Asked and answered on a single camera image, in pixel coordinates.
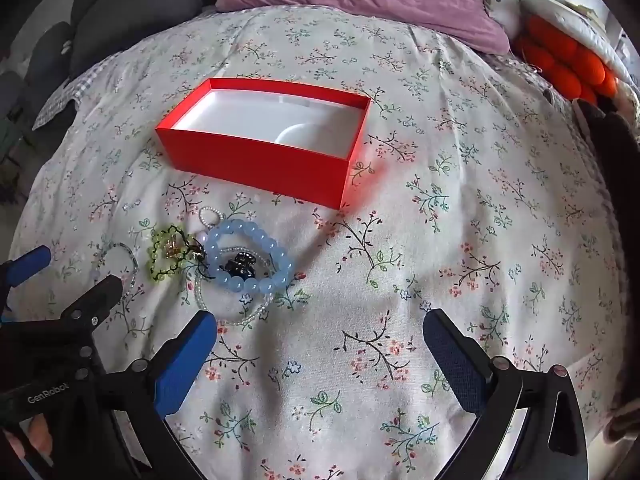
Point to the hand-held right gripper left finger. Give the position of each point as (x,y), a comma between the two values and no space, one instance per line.
(184,365)

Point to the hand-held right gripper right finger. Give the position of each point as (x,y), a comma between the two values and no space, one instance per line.
(456,366)

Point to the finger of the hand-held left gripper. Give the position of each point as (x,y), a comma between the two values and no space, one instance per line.
(95,301)
(30,263)

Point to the red cardboard box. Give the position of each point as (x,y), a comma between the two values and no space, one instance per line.
(280,160)

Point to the person's left hand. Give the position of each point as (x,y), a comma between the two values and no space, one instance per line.
(37,436)

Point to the floral bedsheet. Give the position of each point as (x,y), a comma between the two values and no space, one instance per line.
(450,210)

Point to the checked cloth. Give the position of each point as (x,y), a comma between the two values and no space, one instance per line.
(75,95)

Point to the grey sofa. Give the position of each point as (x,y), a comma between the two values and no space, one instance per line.
(130,5)

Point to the orange cushion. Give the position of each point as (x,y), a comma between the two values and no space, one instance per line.
(560,60)

